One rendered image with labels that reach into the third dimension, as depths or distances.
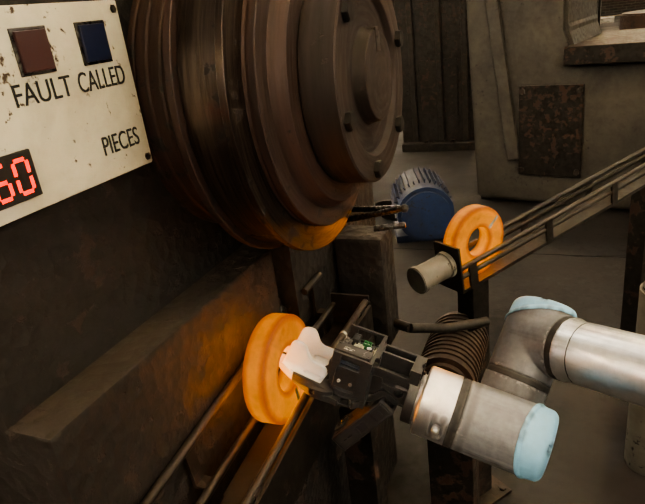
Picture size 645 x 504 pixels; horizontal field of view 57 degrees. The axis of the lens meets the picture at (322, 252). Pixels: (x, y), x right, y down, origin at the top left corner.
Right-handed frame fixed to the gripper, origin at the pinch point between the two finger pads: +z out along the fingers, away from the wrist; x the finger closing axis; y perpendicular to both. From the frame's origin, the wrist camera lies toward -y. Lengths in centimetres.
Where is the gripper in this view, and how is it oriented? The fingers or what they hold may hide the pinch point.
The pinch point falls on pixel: (278, 356)
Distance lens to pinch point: 84.0
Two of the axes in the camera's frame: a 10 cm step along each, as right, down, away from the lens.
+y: 1.4, -8.7, -4.7
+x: -3.8, 3.9, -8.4
